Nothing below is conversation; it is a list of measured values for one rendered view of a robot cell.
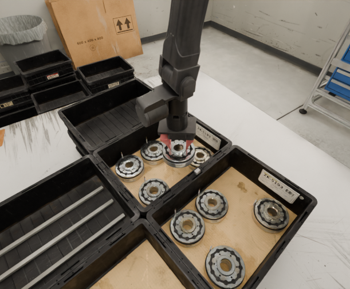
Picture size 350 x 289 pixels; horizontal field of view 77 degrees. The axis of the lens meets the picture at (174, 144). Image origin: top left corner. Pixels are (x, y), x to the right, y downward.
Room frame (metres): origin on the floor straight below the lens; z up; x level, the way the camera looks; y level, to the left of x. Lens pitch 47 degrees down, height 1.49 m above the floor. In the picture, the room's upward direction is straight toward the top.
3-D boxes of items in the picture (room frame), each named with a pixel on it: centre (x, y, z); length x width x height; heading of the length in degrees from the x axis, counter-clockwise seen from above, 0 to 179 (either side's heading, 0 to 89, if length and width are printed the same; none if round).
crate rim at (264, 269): (0.28, -0.16, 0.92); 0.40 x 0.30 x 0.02; 132
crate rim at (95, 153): (0.51, 0.04, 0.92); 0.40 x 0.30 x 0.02; 132
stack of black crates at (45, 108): (1.48, 0.91, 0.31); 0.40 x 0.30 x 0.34; 124
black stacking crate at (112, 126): (0.73, 0.24, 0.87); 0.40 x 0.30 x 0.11; 132
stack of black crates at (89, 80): (1.70, 0.58, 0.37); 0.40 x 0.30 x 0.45; 124
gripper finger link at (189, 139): (0.45, -0.02, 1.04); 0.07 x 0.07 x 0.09; 85
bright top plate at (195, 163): (0.53, -0.10, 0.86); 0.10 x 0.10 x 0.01
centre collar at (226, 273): (0.16, -0.13, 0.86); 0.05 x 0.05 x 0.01
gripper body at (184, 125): (0.45, -0.01, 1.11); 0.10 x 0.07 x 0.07; 85
